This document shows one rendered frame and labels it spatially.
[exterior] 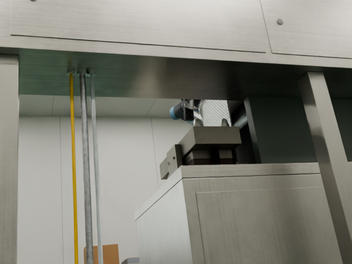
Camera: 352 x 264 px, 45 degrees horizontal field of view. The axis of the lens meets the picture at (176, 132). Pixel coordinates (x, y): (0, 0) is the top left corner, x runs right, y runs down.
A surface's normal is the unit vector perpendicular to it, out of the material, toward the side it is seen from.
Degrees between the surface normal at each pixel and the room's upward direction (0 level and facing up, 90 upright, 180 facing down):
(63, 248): 90
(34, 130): 90
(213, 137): 90
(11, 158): 90
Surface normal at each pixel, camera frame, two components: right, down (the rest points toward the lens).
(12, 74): 0.30, -0.37
